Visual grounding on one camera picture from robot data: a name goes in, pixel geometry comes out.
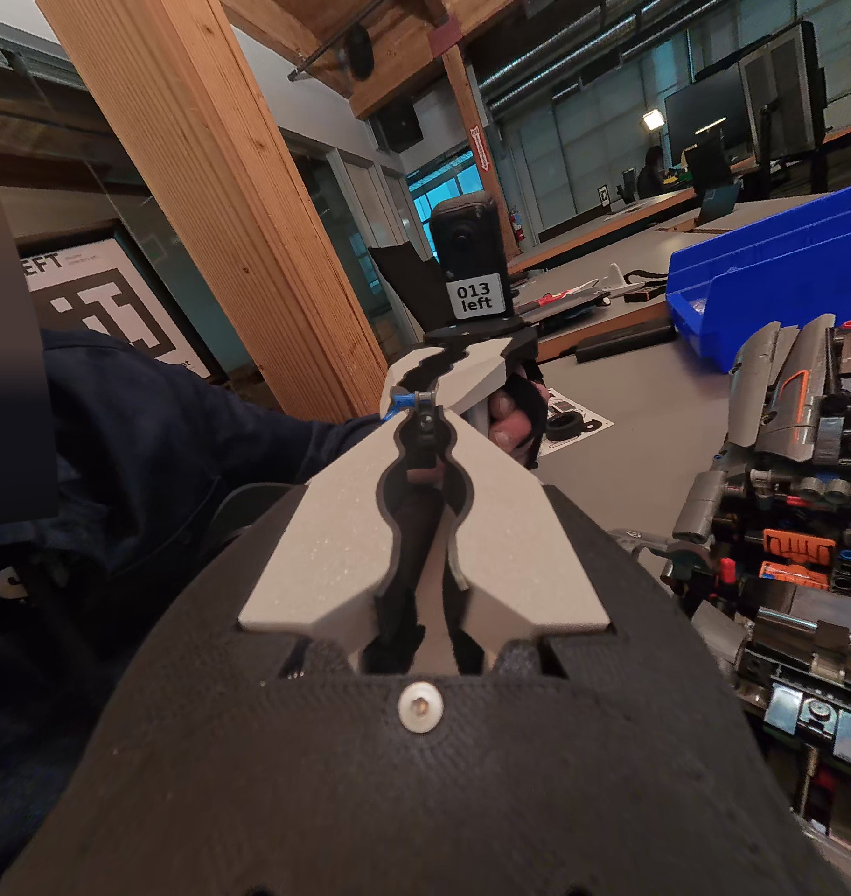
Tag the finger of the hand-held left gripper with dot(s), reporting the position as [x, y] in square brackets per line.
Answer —
[397, 385]
[488, 371]

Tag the black white marker poster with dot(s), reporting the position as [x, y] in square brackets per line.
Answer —
[117, 301]

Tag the person's left hand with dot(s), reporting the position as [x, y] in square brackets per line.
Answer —
[509, 427]

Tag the black monitor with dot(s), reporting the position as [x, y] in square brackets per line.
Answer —
[705, 105]

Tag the small black lego tyre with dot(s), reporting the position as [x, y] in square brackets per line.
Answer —
[562, 425]

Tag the white paper sheet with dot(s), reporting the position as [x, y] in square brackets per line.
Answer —
[593, 420]

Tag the small black red box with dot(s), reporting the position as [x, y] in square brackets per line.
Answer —
[646, 295]

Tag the long grey case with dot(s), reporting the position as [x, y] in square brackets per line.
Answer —
[565, 308]

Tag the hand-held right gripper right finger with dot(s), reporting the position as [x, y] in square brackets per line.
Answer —
[530, 560]

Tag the grey metal cabinet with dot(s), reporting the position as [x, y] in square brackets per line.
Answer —
[782, 91]

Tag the small black lego assembly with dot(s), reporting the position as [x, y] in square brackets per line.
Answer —
[415, 413]

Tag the dark laptop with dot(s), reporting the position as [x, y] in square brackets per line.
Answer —
[716, 203]

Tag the person's left forearm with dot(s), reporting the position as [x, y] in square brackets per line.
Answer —
[187, 434]

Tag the red fire extinguisher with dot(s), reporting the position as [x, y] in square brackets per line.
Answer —
[515, 222]

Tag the black wall speaker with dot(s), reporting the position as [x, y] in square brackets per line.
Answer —
[401, 126]

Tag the lego car model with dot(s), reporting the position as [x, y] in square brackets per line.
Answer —
[782, 455]

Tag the bright work lamp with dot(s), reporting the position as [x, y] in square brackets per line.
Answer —
[653, 119]

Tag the black power bank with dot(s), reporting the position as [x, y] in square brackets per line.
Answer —
[625, 343]

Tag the blue storage bin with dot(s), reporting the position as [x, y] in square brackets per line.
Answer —
[768, 280]

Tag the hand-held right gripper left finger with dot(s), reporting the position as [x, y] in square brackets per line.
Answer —
[313, 560]

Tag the black office chair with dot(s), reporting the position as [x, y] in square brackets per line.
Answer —
[397, 280]

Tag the wooden pillar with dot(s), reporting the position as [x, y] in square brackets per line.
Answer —
[222, 210]

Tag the white plastic bracket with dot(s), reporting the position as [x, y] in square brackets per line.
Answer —
[614, 280]

